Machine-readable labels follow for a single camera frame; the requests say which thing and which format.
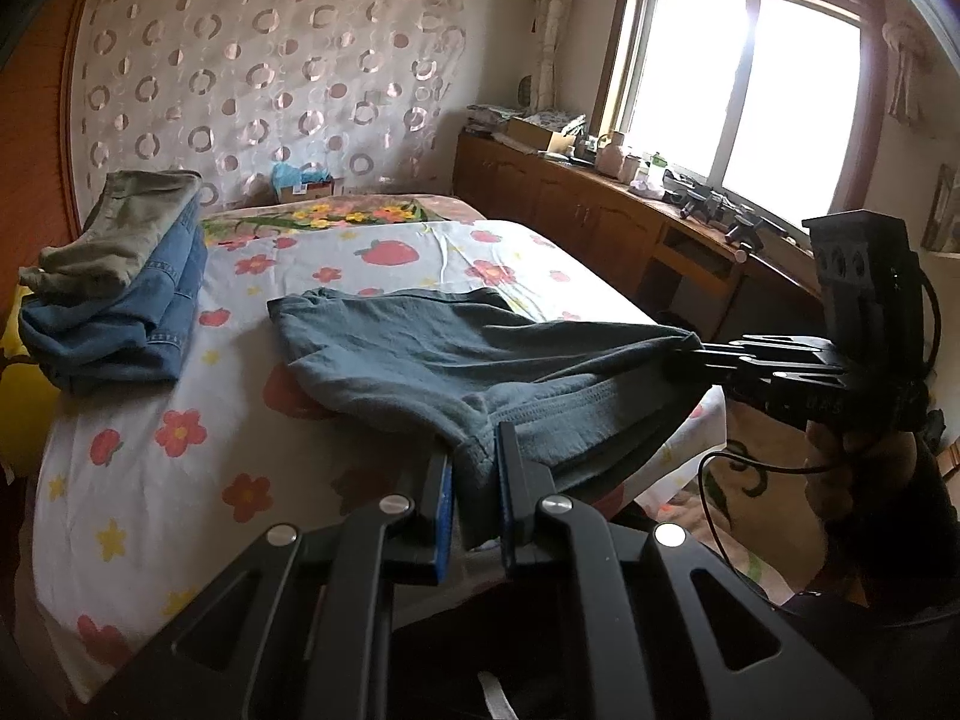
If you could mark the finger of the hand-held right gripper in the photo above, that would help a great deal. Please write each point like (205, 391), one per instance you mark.
(795, 382)
(757, 351)

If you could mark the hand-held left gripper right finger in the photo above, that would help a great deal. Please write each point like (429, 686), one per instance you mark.
(506, 495)

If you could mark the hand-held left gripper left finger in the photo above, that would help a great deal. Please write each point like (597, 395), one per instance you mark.
(447, 517)

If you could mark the teal short pants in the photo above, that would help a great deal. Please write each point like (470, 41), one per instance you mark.
(450, 360)

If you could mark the olive green folded pants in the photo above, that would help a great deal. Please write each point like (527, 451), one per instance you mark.
(127, 225)

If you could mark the person's right hand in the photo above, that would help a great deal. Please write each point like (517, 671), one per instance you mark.
(862, 469)

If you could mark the framed picture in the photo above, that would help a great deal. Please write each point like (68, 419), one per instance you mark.
(943, 210)

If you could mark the floral floor rug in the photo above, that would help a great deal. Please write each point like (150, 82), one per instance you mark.
(757, 510)

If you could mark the pink crumpled bag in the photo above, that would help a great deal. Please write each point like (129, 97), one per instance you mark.
(646, 189)

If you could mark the green lid bottle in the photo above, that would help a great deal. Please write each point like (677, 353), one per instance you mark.
(656, 169)

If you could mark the wooden cabinet desk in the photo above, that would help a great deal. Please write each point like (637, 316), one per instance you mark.
(570, 210)

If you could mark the hanging white ornament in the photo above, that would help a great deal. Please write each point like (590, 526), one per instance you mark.
(904, 67)

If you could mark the bed with floral sheet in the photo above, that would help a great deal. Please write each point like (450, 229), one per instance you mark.
(187, 487)

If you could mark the patterned cloth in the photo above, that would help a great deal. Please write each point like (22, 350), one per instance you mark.
(555, 120)

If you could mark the open cardboard box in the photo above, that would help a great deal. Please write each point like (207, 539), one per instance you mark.
(532, 136)

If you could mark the pink floral blanket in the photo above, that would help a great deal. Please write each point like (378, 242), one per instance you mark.
(375, 211)

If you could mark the small cardboard box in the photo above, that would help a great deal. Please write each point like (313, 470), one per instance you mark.
(315, 191)

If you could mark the stack of folded cloths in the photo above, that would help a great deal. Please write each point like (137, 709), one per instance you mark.
(491, 118)

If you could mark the blue denim folded jeans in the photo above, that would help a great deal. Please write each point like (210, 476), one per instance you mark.
(127, 337)

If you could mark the blue plastic bag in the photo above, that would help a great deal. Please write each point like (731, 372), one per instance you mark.
(292, 174)

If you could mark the patterned window curtain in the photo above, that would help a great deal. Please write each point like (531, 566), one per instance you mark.
(559, 22)

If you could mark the yellow plush toy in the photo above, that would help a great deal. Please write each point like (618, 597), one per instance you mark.
(22, 420)

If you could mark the circle pattern sheer curtain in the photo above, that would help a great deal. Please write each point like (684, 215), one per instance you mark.
(247, 60)

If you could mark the wooden louvred wardrobe door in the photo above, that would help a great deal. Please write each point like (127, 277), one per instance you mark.
(37, 165)

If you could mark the wooden frame window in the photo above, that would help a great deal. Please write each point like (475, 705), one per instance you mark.
(750, 90)

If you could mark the dark oval wall ornament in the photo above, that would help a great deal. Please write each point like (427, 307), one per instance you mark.
(525, 91)

